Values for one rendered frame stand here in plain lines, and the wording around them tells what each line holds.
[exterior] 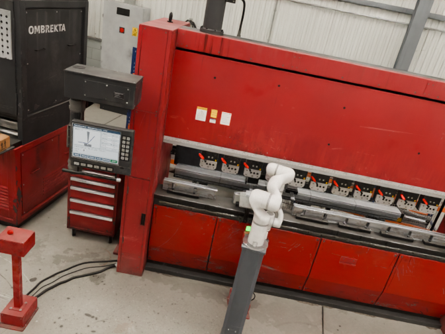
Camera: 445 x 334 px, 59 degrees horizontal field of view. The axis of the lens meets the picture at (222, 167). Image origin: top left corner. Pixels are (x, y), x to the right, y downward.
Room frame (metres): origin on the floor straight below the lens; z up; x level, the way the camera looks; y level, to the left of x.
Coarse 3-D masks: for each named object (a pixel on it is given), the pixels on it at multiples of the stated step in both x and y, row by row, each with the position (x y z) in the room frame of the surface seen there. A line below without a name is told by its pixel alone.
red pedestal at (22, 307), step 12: (12, 228) 2.30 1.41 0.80; (0, 240) 2.16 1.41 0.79; (12, 240) 2.18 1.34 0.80; (24, 240) 2.20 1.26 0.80; (12, 252) 2.17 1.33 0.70; (24, 252) 2.17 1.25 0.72; (12, 264) 2.22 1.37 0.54; (12, 300) 2.29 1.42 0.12; (24, 300) 2.31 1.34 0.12; (36, 300) 2.36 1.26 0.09; (12, 312) 2.17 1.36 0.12; (24, 312) 2.20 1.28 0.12; (0, 324) 2.14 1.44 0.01; (12, 324) 2.15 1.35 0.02; (24, 324) 2.17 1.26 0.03
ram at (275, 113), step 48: (192, 96) 3.19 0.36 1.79; (240, 96) 3.19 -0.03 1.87; (288, 96) 3.19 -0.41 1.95; (336, 96) 3.19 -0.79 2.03; (384, 96) 3.19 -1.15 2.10; (192, 144) 3.19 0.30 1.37; (240, 144) 3.19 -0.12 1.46; (288, 144) 3.19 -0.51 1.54; (336, 144) 3.19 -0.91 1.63; (384, 144) 3.19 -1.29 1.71; (432, 144) 3.20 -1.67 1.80
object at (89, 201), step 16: (80, 176) 3.34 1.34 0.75; (112, 176) 3.32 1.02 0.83; (80, 192) 3.34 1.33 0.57; (96, 192) 3.32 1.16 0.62; (112, 192) 3.34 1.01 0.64; (80, 208) 3.34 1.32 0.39; (96, 208) 3.34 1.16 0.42; (112, 208) 3.32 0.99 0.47; (80, 224) 3.34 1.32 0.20; (96, 224) 3.34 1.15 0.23; (112, 224) 3.34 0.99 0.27; (112, 240) 3.39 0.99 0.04
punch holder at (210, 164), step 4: (204, 152) 3.19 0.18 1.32; (208, 152) 3.18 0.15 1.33; (212, 152) 3.19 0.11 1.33; (216, 152) 3.19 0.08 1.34; (204, 156) 3.18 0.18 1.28; (208, 156) 3.19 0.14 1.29; (212, 156) 3.19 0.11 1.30; (216, 156) 3.19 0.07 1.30; (200, 160) 3.18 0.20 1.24; (204, 160) 3.18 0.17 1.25; (208, 160) 3.18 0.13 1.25; (212, 160) 3.19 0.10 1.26; (200, 164) 3.18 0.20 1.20; (204, 164) 3.18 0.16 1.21; (208, 164) 3.18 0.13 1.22; (212, 164) 3.18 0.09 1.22; (216, 164) 3.18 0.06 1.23; (208, 168) 3.18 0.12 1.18; (212, 168) 3.18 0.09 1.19
